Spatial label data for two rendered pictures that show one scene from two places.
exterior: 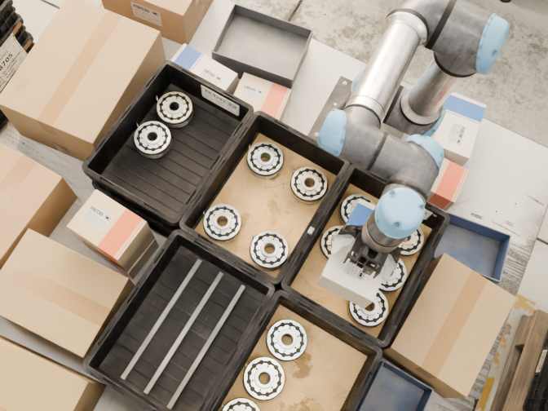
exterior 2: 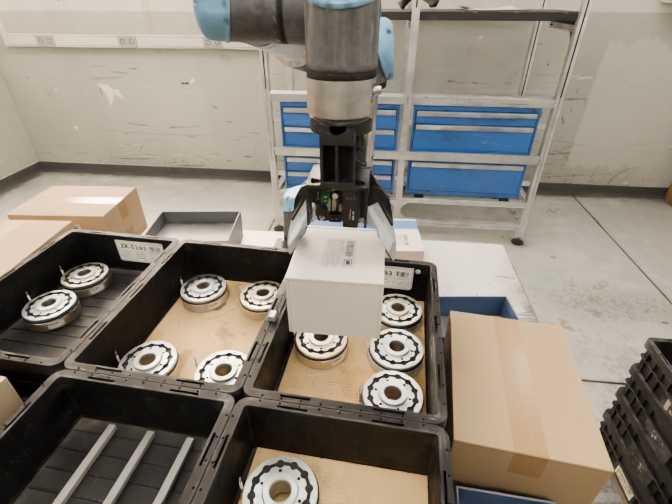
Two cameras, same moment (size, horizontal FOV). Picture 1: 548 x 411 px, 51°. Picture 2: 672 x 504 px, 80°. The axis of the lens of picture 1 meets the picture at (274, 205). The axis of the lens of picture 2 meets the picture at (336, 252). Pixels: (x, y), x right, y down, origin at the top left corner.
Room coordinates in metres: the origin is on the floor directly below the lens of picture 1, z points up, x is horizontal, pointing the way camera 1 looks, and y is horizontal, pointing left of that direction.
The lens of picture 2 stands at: (-0.10, -0.12, 1.42)
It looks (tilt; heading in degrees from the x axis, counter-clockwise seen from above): 33 degrees down; 350
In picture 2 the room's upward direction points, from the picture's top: straight up
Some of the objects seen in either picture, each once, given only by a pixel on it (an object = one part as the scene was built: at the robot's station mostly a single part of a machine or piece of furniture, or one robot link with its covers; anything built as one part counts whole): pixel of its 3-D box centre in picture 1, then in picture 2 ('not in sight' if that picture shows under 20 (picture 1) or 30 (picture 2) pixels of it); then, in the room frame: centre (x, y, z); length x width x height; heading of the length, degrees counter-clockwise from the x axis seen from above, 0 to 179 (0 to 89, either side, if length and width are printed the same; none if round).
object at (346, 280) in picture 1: (361, 253); (341, 264); (0.37, -0.21, 1.09); 0.20 x 0.12 x 0.09; 163
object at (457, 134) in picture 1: (454, 130); (399, 245); (0.93, -0.52, 0.74); 0.20 x 0.12 x 0.09; 168
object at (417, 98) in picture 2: not in sight; (407, 98); (2.22, -0.97, 0.91); 1.70 x 0.10 x 0.05; 73
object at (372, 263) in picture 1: (372, 245); (340, 170); (0.34, -0.21, 1.25); 0.09 x 0.08 x 0.12; 163
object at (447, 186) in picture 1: (433, 178); not in sight; (0.75, -0.47, 0.74); 0.16 x 0.12 x 0.07; 72
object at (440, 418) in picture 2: (367, 251); (357, 320); (0.43, -0.26, 0.92); 0.40 x 0.30 x 0.02; 160
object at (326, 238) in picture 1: (339, 244); (321, 338); (0.45, -0.19, 0.86); 0.10 x 0.10 x 0.01
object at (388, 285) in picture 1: (387, 271); (396, 348); (0.40, -0.33, 0.86); 0.10 x 0.10 x 0.01
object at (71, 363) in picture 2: (267, 193); (204, 302); (0.53, 0.02, 0.92); 0.40 x 0.30 x 0.02; 160
